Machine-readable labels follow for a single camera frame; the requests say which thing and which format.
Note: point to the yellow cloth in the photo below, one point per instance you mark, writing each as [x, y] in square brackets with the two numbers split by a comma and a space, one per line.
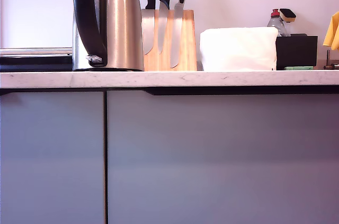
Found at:
[333, 33]

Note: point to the white paper towel pack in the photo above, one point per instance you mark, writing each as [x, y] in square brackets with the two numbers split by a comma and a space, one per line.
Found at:
[238, 49]

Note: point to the narrow grey cabinet door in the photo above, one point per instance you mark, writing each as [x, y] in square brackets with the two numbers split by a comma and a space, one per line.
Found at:
[53, 155]

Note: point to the black yellow sponge brush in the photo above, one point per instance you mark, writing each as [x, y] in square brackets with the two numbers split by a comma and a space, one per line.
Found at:
[288, 14]

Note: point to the wooden knife block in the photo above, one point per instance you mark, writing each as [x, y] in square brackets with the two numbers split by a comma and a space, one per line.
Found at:
[186, 44]

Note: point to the wide grey cabinet door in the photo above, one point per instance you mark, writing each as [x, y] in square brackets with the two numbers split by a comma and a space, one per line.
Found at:
[222, 155]

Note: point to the green sponge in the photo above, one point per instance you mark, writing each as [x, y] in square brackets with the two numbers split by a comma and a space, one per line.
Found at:
[299, 68]

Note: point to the black rectangular box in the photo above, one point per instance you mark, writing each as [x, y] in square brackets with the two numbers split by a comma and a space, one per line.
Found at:
[296, 52]

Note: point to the black round kettle base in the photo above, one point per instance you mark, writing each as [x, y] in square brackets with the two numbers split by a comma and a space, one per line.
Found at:
[116, 70]

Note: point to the metal rod stand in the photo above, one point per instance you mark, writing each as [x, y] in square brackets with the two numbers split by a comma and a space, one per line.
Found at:
[329, 58]

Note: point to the clear bottle red cap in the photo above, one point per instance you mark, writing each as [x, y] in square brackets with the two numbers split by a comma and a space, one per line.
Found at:
[278, 25]

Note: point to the stainless steel electric kettle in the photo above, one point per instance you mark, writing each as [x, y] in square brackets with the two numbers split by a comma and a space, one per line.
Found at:
[121, 22]

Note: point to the black electric grill metal bar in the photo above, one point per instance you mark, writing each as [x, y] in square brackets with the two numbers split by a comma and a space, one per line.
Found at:
[34, 62]

